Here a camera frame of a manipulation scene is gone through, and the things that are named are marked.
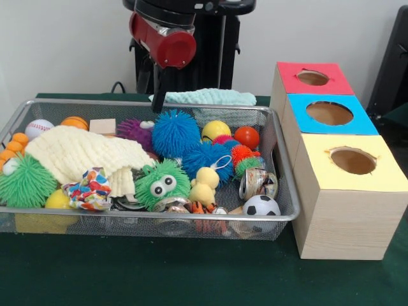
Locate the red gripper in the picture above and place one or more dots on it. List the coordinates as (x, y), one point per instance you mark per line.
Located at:
(172, 51)

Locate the cream waffle cloth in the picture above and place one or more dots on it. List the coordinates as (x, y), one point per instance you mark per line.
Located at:
(76, 153)

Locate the yellow plush toy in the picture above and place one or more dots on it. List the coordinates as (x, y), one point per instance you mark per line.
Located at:
(204, 185)

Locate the orange striped plush tiger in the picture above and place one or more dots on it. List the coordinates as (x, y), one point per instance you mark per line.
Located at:
(203, 208)

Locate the clear mesh bin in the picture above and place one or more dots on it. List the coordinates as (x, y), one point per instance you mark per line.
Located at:
(159, 227)

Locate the wooden box with three holes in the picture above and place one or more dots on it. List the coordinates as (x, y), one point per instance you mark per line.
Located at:
(347, 210)

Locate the purple spiky ball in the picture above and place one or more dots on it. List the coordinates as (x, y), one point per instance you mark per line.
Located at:
(134, 132)

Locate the mint green cloth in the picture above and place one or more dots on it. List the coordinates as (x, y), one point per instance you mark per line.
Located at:
(210, 97)

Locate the yellow-green ball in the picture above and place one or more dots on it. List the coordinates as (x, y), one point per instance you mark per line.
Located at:
(215, 131)

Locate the small orange basketball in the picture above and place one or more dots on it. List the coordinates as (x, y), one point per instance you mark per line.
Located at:
(75, 122)

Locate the large blue spiky ball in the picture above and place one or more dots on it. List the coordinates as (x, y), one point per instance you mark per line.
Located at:
(204, 159)

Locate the green spiky ball with face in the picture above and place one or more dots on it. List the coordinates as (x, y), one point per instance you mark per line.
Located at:
(162, 185)

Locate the red ball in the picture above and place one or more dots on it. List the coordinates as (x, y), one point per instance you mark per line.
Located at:
(247, 137)

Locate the white baseball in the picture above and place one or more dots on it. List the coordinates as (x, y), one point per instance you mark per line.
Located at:
(38, 127)

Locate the multicoloured patterned cloth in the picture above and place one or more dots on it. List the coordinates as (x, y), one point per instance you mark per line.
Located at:
(89, 191)

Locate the small soccer ball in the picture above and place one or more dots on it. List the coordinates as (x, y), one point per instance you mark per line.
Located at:
(261, 205)

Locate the dark green tablecloth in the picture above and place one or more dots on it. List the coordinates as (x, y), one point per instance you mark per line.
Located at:
(191, 274)

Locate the black chair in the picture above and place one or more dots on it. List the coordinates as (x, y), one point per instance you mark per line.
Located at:
(394, 70)

